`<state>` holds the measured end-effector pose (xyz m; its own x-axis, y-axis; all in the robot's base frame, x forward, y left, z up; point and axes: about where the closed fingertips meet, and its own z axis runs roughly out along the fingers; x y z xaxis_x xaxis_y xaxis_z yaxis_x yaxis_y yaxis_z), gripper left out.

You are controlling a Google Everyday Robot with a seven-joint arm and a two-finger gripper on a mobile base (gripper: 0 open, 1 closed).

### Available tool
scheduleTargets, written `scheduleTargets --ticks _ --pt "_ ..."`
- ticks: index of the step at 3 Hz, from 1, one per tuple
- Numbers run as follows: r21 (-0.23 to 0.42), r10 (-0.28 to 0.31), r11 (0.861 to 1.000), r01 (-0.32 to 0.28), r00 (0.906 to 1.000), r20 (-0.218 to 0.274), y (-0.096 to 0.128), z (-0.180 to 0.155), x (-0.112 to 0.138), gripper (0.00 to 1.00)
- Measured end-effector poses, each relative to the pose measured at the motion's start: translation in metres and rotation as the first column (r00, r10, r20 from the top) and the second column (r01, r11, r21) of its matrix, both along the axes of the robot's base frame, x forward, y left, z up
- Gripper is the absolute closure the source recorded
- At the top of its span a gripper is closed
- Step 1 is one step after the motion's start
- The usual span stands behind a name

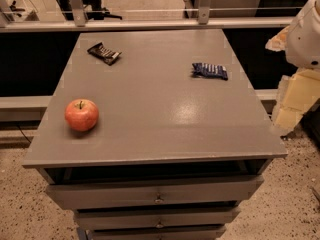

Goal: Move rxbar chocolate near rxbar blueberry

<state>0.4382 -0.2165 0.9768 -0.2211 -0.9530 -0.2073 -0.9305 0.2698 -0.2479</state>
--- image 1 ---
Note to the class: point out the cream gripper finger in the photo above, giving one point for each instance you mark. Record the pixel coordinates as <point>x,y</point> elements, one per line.
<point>295,97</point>
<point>278,42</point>

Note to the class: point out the black chocolate rxbar wrapper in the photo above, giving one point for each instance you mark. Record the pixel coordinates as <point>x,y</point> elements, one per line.
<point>101,52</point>

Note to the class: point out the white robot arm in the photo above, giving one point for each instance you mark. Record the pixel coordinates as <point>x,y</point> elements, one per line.
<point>301,43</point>

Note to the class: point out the blue blueberry rxbar wrapper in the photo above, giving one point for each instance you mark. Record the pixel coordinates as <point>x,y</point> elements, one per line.
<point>207,70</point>

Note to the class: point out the top grey drawer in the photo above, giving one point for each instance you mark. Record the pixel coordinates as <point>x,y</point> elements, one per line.
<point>154,192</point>

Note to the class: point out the grey drawer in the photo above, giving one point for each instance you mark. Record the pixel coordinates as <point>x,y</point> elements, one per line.
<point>202,232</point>
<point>157,217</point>
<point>154,192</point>

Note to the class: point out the grey drawer cabinet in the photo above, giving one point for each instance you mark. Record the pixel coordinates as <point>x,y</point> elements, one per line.
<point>156,120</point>

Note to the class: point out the bottom grey drawer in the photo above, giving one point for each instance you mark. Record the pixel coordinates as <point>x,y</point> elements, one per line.
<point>202,232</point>

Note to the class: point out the red apple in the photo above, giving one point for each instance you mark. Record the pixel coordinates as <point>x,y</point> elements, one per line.
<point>81,114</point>

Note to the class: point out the middle grey drawer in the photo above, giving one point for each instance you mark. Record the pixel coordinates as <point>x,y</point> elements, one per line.
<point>157,217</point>

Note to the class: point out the grey metal rail frame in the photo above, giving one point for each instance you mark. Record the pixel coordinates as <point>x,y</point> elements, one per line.
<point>48,16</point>

